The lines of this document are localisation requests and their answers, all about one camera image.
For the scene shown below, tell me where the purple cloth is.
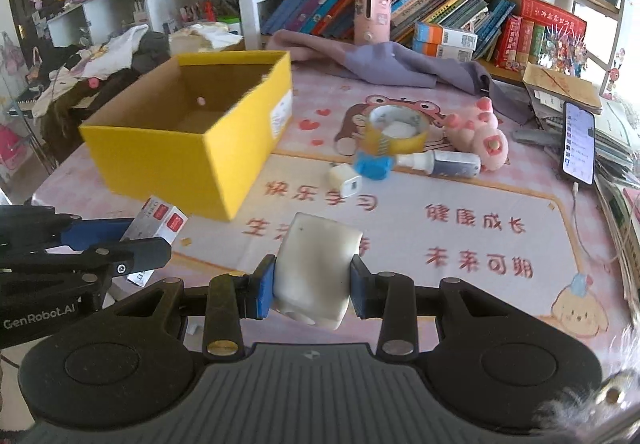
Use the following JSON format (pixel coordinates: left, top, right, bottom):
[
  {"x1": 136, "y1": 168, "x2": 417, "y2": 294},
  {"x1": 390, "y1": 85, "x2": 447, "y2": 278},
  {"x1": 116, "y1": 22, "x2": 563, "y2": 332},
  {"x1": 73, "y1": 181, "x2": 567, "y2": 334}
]
[{"x1": 266, "y1": 30, "x2": 534, "y2": 124}]

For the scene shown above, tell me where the pink cylinder device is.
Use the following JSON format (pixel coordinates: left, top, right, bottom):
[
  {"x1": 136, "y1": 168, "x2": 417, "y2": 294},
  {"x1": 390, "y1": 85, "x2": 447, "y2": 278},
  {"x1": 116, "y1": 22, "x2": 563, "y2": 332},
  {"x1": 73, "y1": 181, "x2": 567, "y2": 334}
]
[{"x1": 354, "y1": 0, "x2": 392, "y2": 45}]

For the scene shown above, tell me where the black smartphone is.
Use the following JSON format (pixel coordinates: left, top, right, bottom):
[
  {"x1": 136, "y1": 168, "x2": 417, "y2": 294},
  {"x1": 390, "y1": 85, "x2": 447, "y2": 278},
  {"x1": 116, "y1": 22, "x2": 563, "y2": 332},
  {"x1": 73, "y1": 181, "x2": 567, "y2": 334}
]
[{"x1": 561, "y1": 102, "x2": 596, "y2": 186}]

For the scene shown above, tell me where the white plastic cup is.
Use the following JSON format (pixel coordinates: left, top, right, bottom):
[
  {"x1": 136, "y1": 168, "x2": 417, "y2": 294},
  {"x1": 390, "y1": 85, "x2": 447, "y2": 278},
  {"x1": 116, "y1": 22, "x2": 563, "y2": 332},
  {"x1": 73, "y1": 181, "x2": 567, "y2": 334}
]
[{"x1": 273, "y1": 212, "x2": 363, "y2": 330}]

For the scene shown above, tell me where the red dictionary book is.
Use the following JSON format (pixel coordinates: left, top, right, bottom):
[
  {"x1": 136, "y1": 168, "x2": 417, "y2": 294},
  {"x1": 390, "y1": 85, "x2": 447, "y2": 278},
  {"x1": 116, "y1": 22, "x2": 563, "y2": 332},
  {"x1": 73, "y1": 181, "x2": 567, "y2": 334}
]
[{"x1": 511, "y1": 0, "x2": 587, "y2": 37}]

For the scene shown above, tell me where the crumpled white paper bag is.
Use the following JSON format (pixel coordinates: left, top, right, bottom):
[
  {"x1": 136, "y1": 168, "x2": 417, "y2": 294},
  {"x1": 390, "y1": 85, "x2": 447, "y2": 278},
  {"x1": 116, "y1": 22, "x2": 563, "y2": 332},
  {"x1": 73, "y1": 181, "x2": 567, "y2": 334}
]
[{"x1": 169, "y1": 22, "x2": 244, "y2": 56}]

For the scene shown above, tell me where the orange blue box upper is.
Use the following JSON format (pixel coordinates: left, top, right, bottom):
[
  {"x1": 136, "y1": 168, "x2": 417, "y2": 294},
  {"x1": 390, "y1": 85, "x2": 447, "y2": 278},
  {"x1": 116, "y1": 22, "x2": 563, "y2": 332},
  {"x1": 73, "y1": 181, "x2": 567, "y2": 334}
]
[{"x1": 413, "y1": 22, "x2": 477, "y2": 51}]

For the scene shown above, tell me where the yellow tape roll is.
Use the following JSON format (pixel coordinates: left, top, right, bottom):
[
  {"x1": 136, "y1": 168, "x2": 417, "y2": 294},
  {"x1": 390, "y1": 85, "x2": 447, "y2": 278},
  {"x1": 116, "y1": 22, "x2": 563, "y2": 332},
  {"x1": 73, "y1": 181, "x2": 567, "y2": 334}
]
[{"x1": 361, "y1": 105, "x2": 430, "y2": 156}]

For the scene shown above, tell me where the white spray bottle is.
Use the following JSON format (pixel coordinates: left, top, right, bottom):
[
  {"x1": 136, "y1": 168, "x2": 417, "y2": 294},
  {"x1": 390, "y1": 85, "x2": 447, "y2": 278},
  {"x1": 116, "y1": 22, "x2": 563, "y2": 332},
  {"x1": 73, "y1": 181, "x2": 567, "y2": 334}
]
[{"x1": 395, "y1": 150, "x2": 480, "y2": 178}]

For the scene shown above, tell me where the orange blue box lower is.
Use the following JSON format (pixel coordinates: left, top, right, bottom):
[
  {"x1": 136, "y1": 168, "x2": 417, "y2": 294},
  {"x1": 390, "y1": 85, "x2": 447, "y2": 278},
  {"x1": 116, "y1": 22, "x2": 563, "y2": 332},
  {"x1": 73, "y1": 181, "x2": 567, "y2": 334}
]
[{"x1": 412, "y1": 41, "x2": 473, "y2": 63}]

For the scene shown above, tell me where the yellow cardboard box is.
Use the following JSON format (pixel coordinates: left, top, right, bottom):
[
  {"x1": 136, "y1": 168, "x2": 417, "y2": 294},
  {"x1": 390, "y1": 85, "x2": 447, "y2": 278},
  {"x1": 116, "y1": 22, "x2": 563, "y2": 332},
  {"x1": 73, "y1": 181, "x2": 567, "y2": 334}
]
[{"x1": 79, "y1": 51, "x2": 293, "y2": 221}]

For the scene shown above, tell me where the orange blue box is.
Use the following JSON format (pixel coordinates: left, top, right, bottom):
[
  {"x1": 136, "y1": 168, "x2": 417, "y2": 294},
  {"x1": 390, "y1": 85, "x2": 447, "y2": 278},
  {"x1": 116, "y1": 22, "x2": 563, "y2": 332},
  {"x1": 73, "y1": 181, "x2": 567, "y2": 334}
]
[
  {"x1": 412, "y1": 41, "x2": 473, "y2": 63},
  {"x1": 413, "y1": 22, "x2": 477, "y2": 51}
]

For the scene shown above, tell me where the white red medicine box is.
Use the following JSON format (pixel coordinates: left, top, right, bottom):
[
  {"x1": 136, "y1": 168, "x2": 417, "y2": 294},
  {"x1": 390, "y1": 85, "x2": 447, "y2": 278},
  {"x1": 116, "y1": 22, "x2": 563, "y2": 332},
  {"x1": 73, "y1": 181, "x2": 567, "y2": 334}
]
[{"x1": 119, "y1": 195, "x2": 189, "y2": 288}]

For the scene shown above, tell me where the blue roll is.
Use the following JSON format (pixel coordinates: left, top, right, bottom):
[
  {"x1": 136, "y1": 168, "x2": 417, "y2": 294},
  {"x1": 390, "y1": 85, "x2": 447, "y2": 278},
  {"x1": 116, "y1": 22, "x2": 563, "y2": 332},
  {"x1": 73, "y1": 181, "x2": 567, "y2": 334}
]
[{"x1": 352, "y1": 152, "x2": 395, "y2": 181}]

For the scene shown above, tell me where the white charging cable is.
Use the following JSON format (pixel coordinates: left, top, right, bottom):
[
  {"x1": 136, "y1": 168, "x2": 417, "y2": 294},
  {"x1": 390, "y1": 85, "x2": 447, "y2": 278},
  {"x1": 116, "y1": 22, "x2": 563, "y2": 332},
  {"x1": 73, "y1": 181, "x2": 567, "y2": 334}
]
[{"x1": 569, "y1": 180, "x2": 622, "y2": 266}]

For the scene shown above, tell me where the brown paper envelope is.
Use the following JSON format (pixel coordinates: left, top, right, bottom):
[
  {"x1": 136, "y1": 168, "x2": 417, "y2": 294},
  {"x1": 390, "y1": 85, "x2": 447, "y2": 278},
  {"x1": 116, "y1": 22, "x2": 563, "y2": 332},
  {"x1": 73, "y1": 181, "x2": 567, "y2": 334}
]
[{"x1": 522, "y1": 63, "x2": 602, "y2": 114}]

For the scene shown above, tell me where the pink cartoon desk mat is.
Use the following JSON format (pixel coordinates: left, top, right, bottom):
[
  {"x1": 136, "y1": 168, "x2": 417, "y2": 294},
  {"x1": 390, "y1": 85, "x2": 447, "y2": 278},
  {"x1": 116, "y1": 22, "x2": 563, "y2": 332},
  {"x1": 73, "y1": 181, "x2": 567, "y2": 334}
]
[{"x1": 34, "y1": 60, "x2": 631, "y2": 363}]

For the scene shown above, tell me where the pink plush pig toy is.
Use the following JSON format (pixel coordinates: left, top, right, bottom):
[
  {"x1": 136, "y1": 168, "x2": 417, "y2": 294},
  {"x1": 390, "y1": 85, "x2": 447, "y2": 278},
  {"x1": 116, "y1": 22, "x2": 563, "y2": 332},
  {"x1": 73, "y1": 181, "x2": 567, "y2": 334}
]
[{"x1": 444, "y1": 97, "x2": 509, "y2": 172}]

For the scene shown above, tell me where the white charger plug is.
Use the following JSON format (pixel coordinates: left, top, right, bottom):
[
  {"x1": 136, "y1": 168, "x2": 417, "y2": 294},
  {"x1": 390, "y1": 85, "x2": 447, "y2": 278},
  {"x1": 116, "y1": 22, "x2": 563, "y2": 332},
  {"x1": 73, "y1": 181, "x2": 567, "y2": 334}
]
[{"x1": 328, "y1": 164, "x2": 362, "y2": 198}]

